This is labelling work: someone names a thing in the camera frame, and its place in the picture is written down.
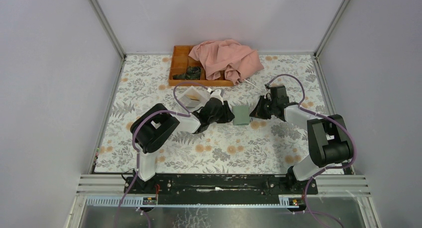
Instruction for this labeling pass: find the white plastic card box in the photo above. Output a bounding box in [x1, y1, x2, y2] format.
[178, 86, 210, 112]

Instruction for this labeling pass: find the green card holder wallet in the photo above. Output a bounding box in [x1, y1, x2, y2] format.
[232, 105, 251, 126]

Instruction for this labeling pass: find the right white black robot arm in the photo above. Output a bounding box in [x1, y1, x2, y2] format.
[250, 85, 354, 194]

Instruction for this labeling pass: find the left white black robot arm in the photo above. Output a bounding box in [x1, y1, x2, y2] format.
[130, 98, 235, 194]

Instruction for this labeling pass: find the dark green crumpled item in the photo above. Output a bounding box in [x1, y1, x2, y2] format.
[172, 66, 202, 80]

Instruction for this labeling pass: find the floral patterned table mat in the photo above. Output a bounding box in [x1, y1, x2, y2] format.
[94, 55, 327, 174]

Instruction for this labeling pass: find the wooden compartment tray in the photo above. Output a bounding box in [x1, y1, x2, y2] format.
[168, 45, 233, 87]

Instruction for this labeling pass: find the pink cloth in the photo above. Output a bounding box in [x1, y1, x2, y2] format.
[189, 39, 264, 85]

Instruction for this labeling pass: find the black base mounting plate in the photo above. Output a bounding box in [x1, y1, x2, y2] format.
[122, 173, 318, 204]

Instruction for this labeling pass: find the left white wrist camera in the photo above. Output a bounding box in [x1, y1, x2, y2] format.
[210, 89, 224, 103]

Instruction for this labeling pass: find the white slotted cable duct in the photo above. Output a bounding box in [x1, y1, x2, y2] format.
[86, 196, 300, 209]

